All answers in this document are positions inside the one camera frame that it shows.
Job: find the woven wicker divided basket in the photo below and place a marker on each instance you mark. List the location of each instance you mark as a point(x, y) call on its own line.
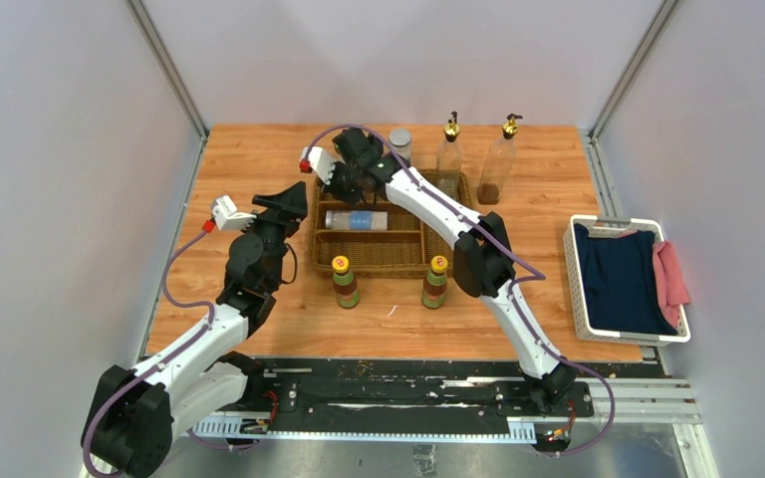
point(401, 251)

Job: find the pink cloth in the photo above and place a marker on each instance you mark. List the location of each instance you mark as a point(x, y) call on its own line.
point(670, 288)

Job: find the silver-lid pepper jar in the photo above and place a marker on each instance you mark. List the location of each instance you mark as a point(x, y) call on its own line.
point(356, 220)
point(400, 139)

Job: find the left green sauce bottle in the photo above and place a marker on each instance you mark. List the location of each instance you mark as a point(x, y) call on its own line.
point(344, 283)

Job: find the aluminium frame post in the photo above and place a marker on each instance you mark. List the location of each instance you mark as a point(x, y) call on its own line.
point(639, 56)
point(155, 43)

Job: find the right green sauce bottle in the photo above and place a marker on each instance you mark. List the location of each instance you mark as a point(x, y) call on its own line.
point(435, 283)

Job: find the dark blue cloth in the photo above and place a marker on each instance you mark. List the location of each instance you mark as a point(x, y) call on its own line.
point(619, 283)

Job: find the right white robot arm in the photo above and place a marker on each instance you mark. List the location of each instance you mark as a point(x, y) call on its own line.
point(484, 265)

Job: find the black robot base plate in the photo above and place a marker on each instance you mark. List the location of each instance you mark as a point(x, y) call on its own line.
point(399, 398)

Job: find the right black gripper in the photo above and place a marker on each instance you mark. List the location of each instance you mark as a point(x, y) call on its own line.
point(334, 190)

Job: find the white plastic perforated basket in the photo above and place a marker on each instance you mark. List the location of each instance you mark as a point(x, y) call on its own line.
point(605, 227)

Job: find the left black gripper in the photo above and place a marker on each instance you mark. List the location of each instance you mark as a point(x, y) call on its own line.
point(290, 202)

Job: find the green sauce bottle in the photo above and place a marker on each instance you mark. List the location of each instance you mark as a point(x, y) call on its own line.
point(435, 283)
point(344, 283)

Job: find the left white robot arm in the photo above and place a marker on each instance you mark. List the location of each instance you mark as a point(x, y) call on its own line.
point(138, 412)

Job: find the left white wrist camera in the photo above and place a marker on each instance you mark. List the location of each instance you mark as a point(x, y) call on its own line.
point(225, 216)

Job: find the right aluminium frame post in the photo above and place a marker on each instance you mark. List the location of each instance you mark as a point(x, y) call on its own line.
point(639, 56)

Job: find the left aluminium frame post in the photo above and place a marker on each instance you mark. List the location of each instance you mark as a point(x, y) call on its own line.
point(155, 43)

